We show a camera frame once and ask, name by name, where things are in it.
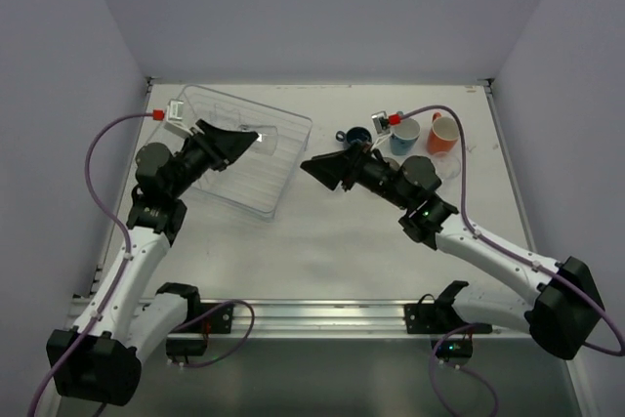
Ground dark blue cup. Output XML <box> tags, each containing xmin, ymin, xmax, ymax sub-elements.
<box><xmin>335</xmin><ymin>126</ymin><xmax>372</xmax><ymax>148</ymax></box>

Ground light blue flower mug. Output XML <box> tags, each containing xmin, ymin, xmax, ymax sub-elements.
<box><xmin>390</xmin><ymin>115</ymin><xmax>421</xmax><ymax>156</ymax></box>

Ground tall clear glass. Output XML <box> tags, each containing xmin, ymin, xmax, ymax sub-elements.
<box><xmin>432</xmin><ymin>152</ymin><xmax>462</xmax><ymax>181</ymax></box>

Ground orange mug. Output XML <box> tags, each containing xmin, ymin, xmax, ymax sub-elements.
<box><xmin>426</xmin><ymin>112</ymin><xmax>460</xmax><ymax>155</ymax></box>

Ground cream ceramic cup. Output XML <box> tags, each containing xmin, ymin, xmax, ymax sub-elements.
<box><xmin>384</xmin><ymin>157</ymin><xmax>399</xmax><ymax>170</ymax></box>

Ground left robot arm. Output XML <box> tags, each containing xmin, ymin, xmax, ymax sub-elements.
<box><xmin>46</xmin><ymin>120</ymin><xmax>259</xmax><ymax>406</ymax></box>

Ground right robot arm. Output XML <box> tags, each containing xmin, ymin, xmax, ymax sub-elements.
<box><xmin>301</xmin><ymin>144</ymin><xmax>604</xmax><ymax>360</ymax></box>

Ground left black controller box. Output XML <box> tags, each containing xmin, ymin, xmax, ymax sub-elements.
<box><xmin>165</xmin><ymin>337</ymin><xmax>207</xmax><ymax>360</ymax></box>

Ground black controller box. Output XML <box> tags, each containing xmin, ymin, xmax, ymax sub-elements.
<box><xmin>431</xmin><ymin>339</ymin><xmax>474</xmax><ymax>365</ymax></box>
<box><xmin>165</xmin><ymin>337</ymin><xmax>207</xmax><ymax>360</ymax></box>

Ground right black controller box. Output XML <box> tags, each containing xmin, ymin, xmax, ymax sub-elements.
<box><xmin>431</xmin><ymin>339</ymin><xmax>474</xmax><ymax>365</ymax></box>

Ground white wire dish rack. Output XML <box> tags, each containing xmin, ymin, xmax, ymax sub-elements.
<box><xmin>174</xmin><ymin>85</ymin><xmax>313</xmax><ymax>219</ymax></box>

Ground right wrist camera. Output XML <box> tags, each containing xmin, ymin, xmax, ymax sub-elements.
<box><xmin>371</xmin><ymin>111</ymin><xmax>391</xmax><ymax>137</ymax></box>

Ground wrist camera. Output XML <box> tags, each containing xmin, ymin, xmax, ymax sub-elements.
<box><xmin>164</xmin><ymin>99</ymin><xmax>192</xmax><ymax>139</ymax></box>
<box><xmin>371</xmin><ymin>111</ymin><xmax>391</xmax><ymax>137</ymax></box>

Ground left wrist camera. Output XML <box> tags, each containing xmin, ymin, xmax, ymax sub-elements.
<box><xmin>164</xmin><ymin>99</ymin><xmax>192</xmax><ymax>139</ymax></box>

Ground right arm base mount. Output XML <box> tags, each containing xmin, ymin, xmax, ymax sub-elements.
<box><xmin>400</xmin><ymin>280</ymin><xmax>470</xmax><ymax>335</ymax></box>

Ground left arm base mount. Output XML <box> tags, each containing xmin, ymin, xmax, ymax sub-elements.
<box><xmin>172</xmin><ymin>301</ymin><xmax>234</xmax><ymax>336</ymax></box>

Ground aluminium mounting rail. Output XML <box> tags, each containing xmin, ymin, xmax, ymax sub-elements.
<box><xmin>62</xmin><ymin>295</ymin><xmax>580</xmax><ymax>340</ymax></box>

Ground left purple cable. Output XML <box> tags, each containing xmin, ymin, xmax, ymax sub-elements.
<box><xmin>26</xmin><ymin>108</ymin><xmax>167</xmax><ymax>417</ymax></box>

